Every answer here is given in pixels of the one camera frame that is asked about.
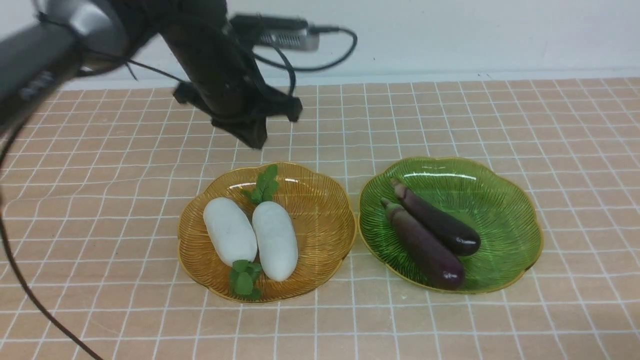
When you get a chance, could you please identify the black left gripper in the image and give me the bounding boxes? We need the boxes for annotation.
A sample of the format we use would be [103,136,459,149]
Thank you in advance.
[173,75,303,150]

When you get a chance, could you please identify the white radish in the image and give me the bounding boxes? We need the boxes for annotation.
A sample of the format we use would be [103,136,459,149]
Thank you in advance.
[241,164,299,282]
[203,197,264,301]

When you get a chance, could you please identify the dark purple eggplant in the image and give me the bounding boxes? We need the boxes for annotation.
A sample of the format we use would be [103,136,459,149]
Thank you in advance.
[390,178,482,256]

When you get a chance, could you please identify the light purple eggplant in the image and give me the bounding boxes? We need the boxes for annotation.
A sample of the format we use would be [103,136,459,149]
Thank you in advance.
[380,198,466,291]

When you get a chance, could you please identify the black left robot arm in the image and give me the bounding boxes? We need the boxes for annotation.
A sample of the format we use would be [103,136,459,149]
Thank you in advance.
[0,0,303,150]

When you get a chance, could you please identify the green glass plate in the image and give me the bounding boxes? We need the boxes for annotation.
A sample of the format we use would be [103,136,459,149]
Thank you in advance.
[359,156,544,294]

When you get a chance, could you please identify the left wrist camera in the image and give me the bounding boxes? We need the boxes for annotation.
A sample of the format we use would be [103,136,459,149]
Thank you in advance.
[230,14,320,52]

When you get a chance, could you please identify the black camera cable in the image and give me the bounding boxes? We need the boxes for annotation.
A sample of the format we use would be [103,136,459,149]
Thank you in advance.
[0,26,358,360]

